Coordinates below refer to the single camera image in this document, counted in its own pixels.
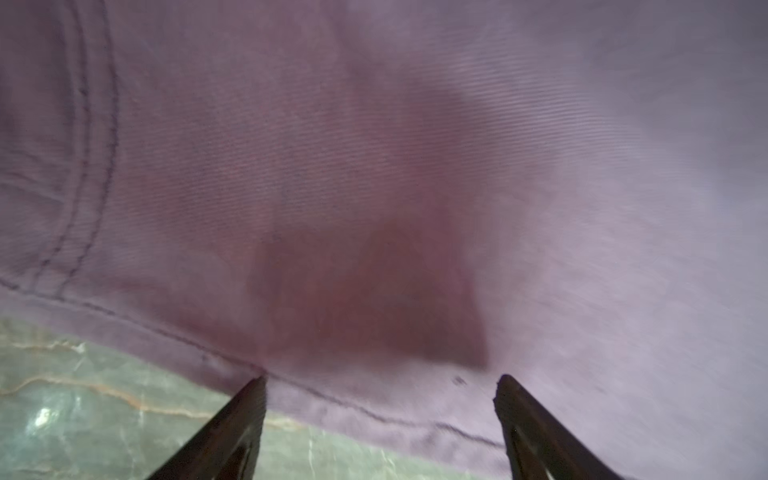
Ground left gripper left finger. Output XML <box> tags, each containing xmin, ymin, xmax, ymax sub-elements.
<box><xmin>148</xmin><ymin>376</ymin><xmax>267</xmax><ymax>480</ymax></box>

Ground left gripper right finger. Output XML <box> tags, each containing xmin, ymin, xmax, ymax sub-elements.
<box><xmin>494</xmin><ymin>374</ymin><xmax>621</xmax><ymax>480</ymax></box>

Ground purple trousers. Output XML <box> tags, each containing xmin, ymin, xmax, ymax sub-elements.
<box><xmin>1</xmin><ymin>1</ymin><xmax>767</xmax><ymax>479</ymax></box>

